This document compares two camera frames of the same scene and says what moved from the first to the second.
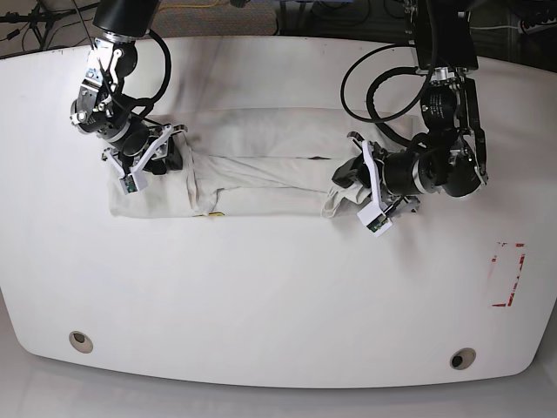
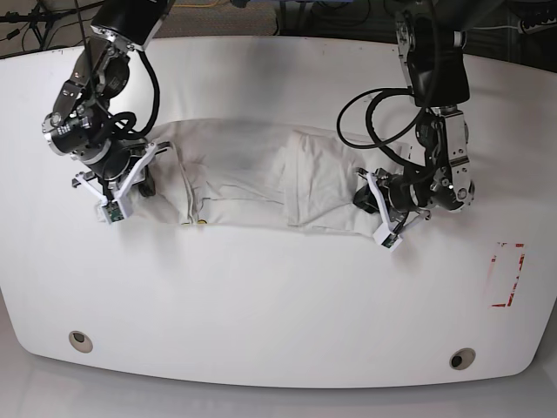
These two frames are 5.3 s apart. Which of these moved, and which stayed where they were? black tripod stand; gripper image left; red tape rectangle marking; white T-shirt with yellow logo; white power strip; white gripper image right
Moved: white gripper image right; white T-shirt with yellow logo; gripper image left
Stayed: black tripod stand; white power strip; red tape rectangle marking
